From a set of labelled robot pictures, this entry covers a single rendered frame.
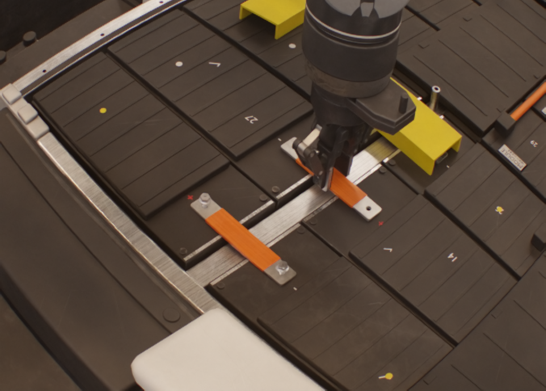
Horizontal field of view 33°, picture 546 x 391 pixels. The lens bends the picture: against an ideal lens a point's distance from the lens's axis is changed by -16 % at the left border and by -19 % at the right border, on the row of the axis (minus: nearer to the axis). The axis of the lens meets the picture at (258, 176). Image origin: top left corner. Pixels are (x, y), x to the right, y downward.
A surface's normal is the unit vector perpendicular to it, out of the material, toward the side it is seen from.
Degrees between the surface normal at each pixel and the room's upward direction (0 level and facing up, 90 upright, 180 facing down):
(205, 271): 0
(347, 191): 0
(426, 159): 90
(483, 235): 0
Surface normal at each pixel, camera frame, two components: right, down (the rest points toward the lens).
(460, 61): 0.07, -0.66
